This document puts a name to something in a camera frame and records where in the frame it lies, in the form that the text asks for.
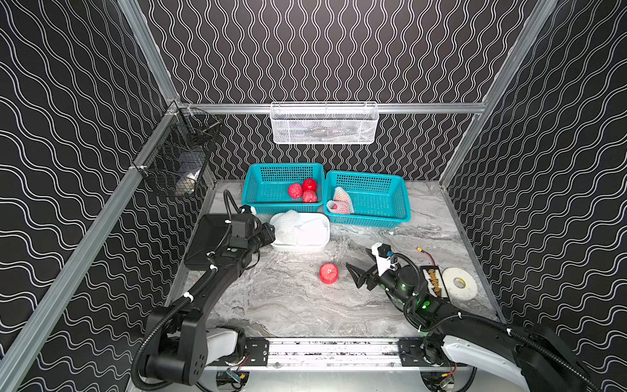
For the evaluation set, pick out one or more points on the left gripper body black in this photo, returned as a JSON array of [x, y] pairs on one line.
[[265, 233]]

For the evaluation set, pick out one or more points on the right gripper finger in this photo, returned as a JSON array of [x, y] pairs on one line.
[[371, 254], [362, 277]]

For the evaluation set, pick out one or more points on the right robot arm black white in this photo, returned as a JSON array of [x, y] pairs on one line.
[[534, 358]]

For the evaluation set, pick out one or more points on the white wire wall basket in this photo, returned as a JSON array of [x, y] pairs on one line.
[[324, 122]]

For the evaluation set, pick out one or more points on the teal plastic basket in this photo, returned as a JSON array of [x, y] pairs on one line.
[[379, 200], [266, 187]]

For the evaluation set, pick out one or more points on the black plastic tool case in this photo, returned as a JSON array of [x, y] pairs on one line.
[[210, 240]]

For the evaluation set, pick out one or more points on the right teal plastic basket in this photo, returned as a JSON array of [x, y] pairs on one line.
[[379, 200]]

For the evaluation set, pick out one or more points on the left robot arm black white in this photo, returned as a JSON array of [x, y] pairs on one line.
[[177, 345]]

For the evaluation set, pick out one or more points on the white tape roll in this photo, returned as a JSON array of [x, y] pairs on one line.
[[460, 284]]

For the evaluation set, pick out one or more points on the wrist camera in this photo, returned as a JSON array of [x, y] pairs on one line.
[[382, 253], [248, 209]]

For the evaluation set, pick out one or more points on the white foam net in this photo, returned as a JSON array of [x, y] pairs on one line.
[[313, 231], [287, 228]]

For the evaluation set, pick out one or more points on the white plastic tray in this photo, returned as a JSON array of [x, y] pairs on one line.
[[306, 247]]

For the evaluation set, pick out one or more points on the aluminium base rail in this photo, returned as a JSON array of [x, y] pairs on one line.
[[285, 354]]

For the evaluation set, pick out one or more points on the left teal plastic basket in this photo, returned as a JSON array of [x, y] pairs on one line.
[[266, 187]]

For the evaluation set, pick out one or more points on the black wire wall basket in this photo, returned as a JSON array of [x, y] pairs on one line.
[[186, 146]]

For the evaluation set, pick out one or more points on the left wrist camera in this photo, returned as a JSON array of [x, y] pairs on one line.
[[248, 209]]

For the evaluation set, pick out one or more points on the object in black basket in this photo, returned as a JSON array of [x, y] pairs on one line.
[[187, 183]]

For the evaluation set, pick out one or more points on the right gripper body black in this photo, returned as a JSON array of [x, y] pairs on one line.
[[389, 282]]

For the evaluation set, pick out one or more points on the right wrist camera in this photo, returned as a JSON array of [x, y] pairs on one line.
[[382, 253]]

